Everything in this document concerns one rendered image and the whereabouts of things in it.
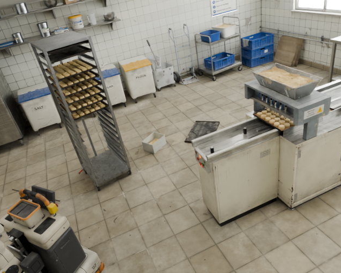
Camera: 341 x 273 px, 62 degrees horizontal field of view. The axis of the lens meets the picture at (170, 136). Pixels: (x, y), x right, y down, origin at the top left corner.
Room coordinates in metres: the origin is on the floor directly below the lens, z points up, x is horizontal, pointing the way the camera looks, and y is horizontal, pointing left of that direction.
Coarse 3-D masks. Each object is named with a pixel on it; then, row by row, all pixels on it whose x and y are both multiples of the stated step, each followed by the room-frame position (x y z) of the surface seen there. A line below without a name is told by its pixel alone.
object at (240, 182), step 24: (216, 144) 2.13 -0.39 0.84; (264, 144) 2.02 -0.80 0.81; (216, 168) 1.88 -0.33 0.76; (240, 168) 1.95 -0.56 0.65; (264, 168) 2.02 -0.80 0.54; (216, 192) 1.88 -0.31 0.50; (240, 192) 1.95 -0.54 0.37; (264, 192) 2.02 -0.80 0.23; (216, 216) 1.92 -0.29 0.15; (240, 216) 1.98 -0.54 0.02
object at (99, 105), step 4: (96, 104) 3.13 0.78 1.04; (100, 104) 3.06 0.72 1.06; (64, 108) 3.19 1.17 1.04; (84, 108) 3.02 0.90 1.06; (88, 108) 3.01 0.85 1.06; (92, 108) 2.99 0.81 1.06; (96, 108) 2.96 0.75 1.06; (76, 112) 3.01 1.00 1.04; (80, 112) 2.94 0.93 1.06; (84, 112) 2.95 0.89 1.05; (88, 112) 2.91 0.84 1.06; (72, 116) 2.91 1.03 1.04; (76, 116) 2.84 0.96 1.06
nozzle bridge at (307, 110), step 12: (252, 84) 2.50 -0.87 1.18; (252, 96) 2.52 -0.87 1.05; (264, 96) 2.41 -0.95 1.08; (276, 96) 2.16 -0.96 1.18; (312, 96) 2.04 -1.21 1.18; (324, 96) 2.00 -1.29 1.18; (264, 108) 2.60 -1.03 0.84; (276, 108) 2.19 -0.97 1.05; (288, 108) 2.10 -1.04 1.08; (300, 108) 1.89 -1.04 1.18; (312, 108) 1.93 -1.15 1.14; (324, 108) 1.96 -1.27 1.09; (300, 120) 1.90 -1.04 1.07; (312, 120) 1.93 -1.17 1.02; (312, 132) 1.94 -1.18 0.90
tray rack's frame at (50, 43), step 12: (60, 36) 3.31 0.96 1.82; (72, 36) 3.16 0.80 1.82; (84, 36) 3.01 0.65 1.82; (48, 48) 2.79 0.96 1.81; (48, 84) 3.31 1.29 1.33; (60, 108) 3.32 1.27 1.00; (96, 156) 3.42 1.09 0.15; (108, 156) 3.36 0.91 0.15; (84, 168) 3.17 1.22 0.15; (96, 168) 3.12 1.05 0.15; (108, 168) 3.06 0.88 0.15; (120, 168) 3.01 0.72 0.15; (108, 180) 2.84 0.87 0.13
